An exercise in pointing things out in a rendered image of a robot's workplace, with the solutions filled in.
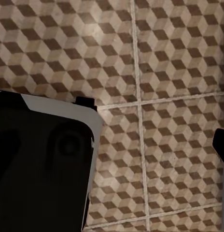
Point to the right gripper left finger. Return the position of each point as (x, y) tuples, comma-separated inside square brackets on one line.
[(10, 143)]

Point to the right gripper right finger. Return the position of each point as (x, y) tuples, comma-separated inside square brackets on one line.
[(218, 142)]

